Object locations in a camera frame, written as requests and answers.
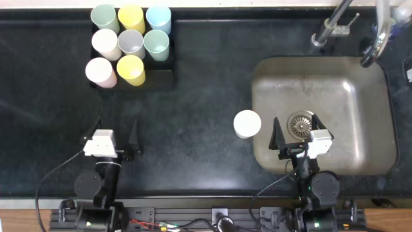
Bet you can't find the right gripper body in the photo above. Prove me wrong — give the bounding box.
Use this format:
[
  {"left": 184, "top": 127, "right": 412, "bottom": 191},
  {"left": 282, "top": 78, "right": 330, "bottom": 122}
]
[{"left": 278, "top": 142, "right": 310, "bottom": 161}]

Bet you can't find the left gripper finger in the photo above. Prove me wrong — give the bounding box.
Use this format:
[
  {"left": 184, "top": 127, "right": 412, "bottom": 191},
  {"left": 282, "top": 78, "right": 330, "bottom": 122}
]
[
  {"left": 83, "top": 117, "right": 102, "bottom": 142},
  {"left": 128, "top": 117, "right": 142, "bottom": 152}
]

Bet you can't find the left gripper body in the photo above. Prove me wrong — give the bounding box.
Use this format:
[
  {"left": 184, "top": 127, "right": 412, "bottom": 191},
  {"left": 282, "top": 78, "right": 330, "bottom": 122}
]
[{"left": 114, "top": 148, "right": 142, "bottom": 162}]

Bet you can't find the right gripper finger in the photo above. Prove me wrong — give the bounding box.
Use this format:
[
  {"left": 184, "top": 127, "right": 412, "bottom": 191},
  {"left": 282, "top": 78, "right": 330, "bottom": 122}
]
[
  {"left": 268, "top": 117, "right": 286, "bottom": 151},
  {"left": 311, "top": 113, "right": 335, "bottom": 140}
]

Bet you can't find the white cup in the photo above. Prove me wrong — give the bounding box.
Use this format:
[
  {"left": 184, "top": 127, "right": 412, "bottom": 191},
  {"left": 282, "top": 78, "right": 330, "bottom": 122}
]
[
  {"left": 91, "top": 28, "right": 122, "bottom": 62},
  {"left": 233, "top": 110, "right": 262, "bottom": 139}
]

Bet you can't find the pink cup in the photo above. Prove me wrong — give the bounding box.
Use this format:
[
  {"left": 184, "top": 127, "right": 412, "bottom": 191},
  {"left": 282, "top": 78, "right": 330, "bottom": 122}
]
[{"left": 85, "top": 57, "right": 118, "bottom": 89}]

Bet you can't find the yellow cup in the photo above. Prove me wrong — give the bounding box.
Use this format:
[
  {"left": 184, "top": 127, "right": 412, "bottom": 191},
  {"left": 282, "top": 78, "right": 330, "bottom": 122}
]
[
  {"left": 116, "top": 54, "right": 146, "bottom": 87},
  {"left": 117, "top": 4, "right": 146, "bottom": 35}
]

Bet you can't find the steel sink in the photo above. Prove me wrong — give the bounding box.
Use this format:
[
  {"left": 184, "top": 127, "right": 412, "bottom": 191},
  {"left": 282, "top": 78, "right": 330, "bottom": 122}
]
[{"left": 251, "top": 56, "right": 398, "bottom": 177}]

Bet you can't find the black tray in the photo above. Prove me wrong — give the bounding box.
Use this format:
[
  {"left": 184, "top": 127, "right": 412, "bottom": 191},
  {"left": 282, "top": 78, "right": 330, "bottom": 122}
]
[{"left": 89, "top": 8, "right": 176, "bottom": 93}]

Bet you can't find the steel tap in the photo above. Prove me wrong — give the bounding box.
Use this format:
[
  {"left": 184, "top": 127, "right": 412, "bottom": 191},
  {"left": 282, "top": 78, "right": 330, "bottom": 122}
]
[{"left": 310, "top": 0, "right": 396, "bottom": 68}]

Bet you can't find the grey cup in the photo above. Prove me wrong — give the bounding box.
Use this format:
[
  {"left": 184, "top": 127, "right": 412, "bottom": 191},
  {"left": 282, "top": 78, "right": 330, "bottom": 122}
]
[{"left": 118, "top": 30, "right": 146, "bottom": 60}]

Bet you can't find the mint green cup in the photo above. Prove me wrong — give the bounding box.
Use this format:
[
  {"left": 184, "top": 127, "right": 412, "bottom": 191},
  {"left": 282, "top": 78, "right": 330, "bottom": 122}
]
[{"left": 143, "top": 29, "right": 170, "bottom": 62}]

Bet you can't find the sage green cup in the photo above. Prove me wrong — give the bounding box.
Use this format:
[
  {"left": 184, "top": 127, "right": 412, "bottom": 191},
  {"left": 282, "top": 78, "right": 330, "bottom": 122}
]
[{"left": 90, "top": 4, "right": 120, "bottom": 34}]

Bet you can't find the light blue cup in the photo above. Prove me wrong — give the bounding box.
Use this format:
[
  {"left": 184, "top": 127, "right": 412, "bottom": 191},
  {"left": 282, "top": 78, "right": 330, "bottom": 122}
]
[{"left": 145, "top": 5, "right": 172, "bottom": 35}]

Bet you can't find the blue soap bottle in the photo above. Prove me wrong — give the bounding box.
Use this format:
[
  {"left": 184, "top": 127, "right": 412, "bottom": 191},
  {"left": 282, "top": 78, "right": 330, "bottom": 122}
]
[{"left": 372, "top": 0, "right": 412, "bottom": 39}]

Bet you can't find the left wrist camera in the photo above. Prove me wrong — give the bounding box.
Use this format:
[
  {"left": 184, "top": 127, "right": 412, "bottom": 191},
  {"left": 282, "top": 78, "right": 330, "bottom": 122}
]
[{"left": 82, "top": 129, "right": 117, "bottom": 159}]

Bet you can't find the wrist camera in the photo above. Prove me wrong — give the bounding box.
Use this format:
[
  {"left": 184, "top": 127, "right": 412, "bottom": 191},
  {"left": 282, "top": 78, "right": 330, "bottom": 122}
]
[
  {"left": 307, "top": 129, "right": 333, "bottom": 159},
  {"left": 82, "top": 129, "right": 117, "bottom": 159}
]

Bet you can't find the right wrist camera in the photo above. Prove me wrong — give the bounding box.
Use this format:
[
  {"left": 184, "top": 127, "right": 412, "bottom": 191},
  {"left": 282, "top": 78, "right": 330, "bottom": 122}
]
[{"left": 307, "top": 129, "right": 333, "bottom": 159}]

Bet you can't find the mounting rail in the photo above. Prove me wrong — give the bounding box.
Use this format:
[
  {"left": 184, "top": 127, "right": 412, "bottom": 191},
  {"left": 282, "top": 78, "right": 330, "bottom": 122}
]
[{"left": 50, "top": 198, "right": 368, "bottom": 232}]

